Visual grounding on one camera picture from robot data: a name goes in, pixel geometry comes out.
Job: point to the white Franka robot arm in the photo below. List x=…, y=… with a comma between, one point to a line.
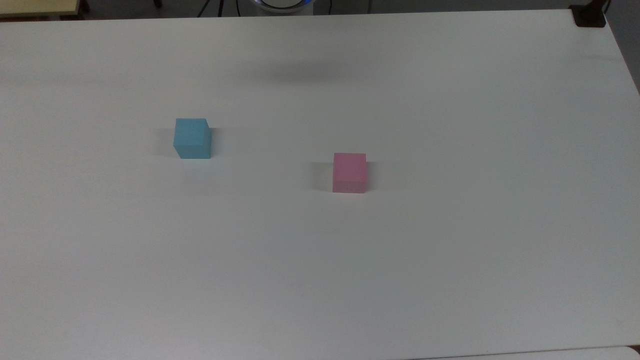
x=282, y=5

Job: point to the pink cube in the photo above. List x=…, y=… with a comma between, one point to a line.
x=349, y=174

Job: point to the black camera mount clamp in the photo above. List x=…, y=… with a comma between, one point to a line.
x=589, y=16

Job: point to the blue cube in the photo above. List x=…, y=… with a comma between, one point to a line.
x=191, y=140

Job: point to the yellow wooden table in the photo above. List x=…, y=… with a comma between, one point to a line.
x=35, y=7

